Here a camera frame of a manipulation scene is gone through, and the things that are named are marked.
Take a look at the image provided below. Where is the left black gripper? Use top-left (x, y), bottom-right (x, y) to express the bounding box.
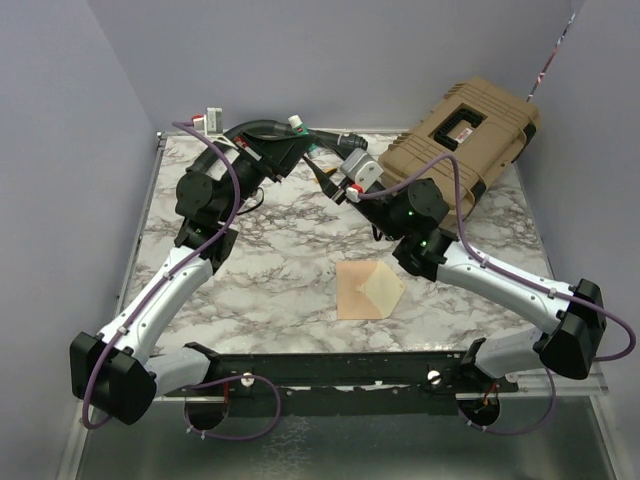
top-left (217, 129), bottom-right (315, 224)

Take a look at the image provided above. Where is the small green glue stick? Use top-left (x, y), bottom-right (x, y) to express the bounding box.
top-left (288, 115), bottom-right (308, 136)

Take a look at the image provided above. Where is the pink tan envelope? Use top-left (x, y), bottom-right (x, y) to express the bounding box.
top-left (336, 260), bottom-right (405, 320)

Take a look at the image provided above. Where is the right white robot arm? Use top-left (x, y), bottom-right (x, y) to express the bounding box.
top-left (312, 167), bottom-right (607, 391)

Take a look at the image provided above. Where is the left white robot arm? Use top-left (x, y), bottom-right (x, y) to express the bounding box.
top-left (70, 128), bottom-right (313, 430)

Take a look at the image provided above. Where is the tan plastic toolbox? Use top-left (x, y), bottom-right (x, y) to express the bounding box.
top-left (378, 76), bottom-right (540, 217)

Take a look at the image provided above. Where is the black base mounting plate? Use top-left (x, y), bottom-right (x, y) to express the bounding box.
top-left (170, 348), bottom-right (518, 417)

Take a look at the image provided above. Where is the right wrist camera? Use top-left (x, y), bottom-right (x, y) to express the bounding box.
top-left (339, 148), bottom-right (383, 203)

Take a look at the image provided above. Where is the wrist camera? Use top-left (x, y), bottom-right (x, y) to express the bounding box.
top-left (191, 107), bottom-right (224, 138)
top-left (339, 148), bottom-right (383, 203)

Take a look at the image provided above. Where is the dark grey flexible hose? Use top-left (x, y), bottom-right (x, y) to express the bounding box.
top-left (192, 118), bottom-right (370, 174)

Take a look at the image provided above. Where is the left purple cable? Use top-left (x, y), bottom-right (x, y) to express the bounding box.
top-left (82, 119), bottom-right (284, 442)

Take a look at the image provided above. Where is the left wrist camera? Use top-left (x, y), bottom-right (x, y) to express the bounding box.
top-left (191, 107), bottom-right (224, 138)

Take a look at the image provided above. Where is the striped cord in corner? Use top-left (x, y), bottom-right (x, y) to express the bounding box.
top-left (525, 12), bottom-right (577, 104)

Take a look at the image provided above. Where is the aluminium rail frame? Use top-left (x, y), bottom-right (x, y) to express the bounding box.
top-left (55, 132), bottom-right (621, 480)

